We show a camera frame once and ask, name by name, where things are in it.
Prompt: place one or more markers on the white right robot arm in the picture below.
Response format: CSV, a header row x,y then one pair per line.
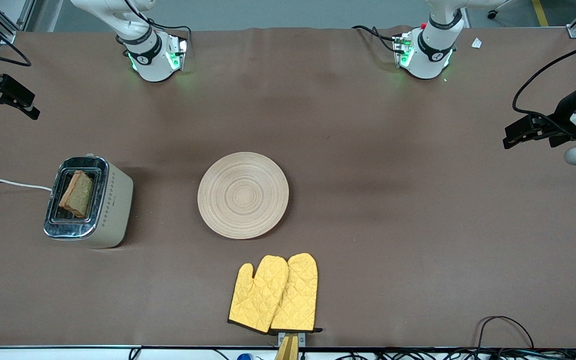
x,y
153,65

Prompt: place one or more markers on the brown table cover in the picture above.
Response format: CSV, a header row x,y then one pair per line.
x,y
368,275

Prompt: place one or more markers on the yellow quilted oven mitt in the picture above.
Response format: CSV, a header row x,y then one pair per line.
x,y
255,300
298,295

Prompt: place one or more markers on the small white paper scrap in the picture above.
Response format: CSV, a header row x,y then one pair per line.
x,y
476,43

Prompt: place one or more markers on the cream and chrome toaster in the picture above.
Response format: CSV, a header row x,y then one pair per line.
x,y
113,210

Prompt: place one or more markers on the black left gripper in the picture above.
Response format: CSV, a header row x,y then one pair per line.
x,y
564,114

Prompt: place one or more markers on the wooden stand leg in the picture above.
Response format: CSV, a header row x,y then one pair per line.
x,y
288,350

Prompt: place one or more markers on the small metal bracket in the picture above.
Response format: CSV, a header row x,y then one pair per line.
x,y
302,337

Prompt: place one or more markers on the small blue object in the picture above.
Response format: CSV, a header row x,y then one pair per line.
x,y
244,356

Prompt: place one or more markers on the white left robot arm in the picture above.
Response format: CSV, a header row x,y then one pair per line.
x,y
430,65

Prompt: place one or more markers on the round wooden plate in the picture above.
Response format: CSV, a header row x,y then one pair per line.
x,y
243,195

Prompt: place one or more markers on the slice of brown toast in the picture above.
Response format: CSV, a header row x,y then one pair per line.
x,y
78,192

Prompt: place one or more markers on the white chair leg with caster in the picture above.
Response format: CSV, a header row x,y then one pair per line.
x,y
493,14

